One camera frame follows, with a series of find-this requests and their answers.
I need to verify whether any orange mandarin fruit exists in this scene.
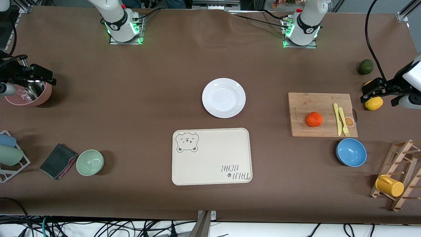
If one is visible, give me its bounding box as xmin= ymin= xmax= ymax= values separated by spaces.
xmin=306 ymin=112 xmax=323 ymax=127

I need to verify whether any white round plate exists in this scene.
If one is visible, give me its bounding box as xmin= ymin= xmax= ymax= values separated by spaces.
xmin=202 ymin=78 xmax=246 ymax=119

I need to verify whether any metal scoop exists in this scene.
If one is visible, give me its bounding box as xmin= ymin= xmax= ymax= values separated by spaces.
xmin=20 ymin=54 xmax=46 ymax=101

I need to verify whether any pink bowl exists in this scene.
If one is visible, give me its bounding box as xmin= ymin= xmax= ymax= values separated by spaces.
xmin=5 ymin=81 xmax=53 ymax=107

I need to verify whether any dark green avocado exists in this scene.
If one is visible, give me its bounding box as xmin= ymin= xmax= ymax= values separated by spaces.
xmin=358 ymin=59 xmax=374 ymax=75

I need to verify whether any yellow plastic fork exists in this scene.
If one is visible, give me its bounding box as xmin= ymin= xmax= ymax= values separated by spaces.
xmin=338 ymin=107 xmax=350 ymax=137

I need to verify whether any yellow plastic knife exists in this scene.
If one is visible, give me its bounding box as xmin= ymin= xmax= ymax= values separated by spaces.
xmin=333 ymin=103 xmax=343 ymax=136

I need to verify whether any blue bowl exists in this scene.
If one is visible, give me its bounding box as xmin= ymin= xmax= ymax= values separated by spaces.
xmin=336 ymin=138 xmax=367 ymax=167

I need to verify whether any bamboo cutting board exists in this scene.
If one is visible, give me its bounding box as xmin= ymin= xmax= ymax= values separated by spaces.
xmin=288 ymin=92 xmax=359 ymax=138

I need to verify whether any wooden mug rack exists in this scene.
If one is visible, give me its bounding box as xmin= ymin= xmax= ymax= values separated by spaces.
xmin=369 ymin=139 xmax=421 ymax=212

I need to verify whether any light blue cup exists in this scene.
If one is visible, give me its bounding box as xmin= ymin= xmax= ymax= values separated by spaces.
xmin=0 ymin=134 xmax=17 ymax=147

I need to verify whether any folded dark grey cloth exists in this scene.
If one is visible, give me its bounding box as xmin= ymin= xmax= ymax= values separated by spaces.
xmin=39 ymin=143 xmax=78 ymax=180

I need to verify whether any pale green cup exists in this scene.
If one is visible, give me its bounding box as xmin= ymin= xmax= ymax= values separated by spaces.
xmin=0 ymin=145 xmax=24 ymax=167

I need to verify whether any pale green bowl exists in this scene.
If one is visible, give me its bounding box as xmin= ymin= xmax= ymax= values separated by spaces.
xmin=76 ymin=149 xmax=105 ymax=176

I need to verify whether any yellow mug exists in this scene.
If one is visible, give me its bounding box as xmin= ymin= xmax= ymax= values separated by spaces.
xmin=375 ymin=174 xmax=405 ymax=198

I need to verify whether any colourful toy pile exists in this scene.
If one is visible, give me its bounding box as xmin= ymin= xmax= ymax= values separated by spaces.
xmin=271 ymin=0 xmax=306 ymax=9

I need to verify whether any cream tray with bear print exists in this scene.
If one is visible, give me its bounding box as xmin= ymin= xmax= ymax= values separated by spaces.
xmin=172 ymin=128 xmax=253 ymax=186

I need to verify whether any grey metal equipment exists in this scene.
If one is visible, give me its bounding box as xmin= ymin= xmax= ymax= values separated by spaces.
xmin=192 ymin=0 xmax=240 ymax=10

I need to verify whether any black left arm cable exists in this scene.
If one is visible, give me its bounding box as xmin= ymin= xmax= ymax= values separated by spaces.
xmin=364 ymin=0 xmax=395 ymax=88

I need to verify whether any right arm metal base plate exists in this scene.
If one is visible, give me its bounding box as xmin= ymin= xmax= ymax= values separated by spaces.
xmin=109 ymin=15 xmax=145 ymax=45

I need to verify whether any white wire rack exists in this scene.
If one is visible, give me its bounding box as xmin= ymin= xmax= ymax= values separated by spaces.
xmin=0 ymin=130 xmax=31 ymax=183

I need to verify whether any black right base cable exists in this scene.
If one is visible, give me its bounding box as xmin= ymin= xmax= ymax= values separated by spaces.
xmin=133 ymin=8 xmax=161 ymax=25

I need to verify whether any black base cable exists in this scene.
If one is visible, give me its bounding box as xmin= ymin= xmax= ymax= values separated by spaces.
xmin=230 ymin=10 xmax=291 ymax=28
xmin=133 ymin=8 xmax=161 ymax=25

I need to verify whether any black left base cable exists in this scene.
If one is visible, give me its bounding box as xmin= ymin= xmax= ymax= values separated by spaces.
xmin=230 ymin=10 xmax=291 ymax=28

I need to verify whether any metal table clamp bracket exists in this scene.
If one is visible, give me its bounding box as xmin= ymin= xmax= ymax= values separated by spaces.
xmin=197 ymin=210 xmax=217 ymax=237

